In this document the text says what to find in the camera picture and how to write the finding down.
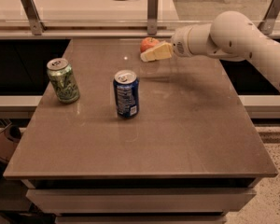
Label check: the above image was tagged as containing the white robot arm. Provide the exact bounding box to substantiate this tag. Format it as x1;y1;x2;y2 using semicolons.
140;11;280;92

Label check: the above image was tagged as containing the metal bracket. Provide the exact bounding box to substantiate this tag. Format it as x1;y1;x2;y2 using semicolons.
147;0;159;35
21;0;46;35
258;0;280;35

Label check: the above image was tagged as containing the white drawer front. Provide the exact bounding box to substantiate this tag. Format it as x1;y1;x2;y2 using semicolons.
26;188;256;214

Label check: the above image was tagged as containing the left metal bracket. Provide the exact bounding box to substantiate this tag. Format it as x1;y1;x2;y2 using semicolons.
21;0;46;35

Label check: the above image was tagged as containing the right metal bracket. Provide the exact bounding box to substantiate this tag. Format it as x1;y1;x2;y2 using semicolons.
258;0;280;35

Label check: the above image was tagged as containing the red apple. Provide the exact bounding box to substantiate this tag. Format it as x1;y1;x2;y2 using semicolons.
140;37;160;52

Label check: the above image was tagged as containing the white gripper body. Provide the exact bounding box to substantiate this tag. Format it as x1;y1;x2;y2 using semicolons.
171;26;197;57

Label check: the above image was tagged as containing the blue soda can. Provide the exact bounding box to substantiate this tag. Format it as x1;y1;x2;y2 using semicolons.
113;70;139;119

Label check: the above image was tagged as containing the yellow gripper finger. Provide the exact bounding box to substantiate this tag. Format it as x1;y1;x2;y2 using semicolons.
140;41;173;62

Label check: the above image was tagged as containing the middle metal bracket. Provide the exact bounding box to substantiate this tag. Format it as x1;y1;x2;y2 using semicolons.
147;0;159;35

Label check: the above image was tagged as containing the green soda can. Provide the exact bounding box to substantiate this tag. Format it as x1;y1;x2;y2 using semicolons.
47;58;80;104

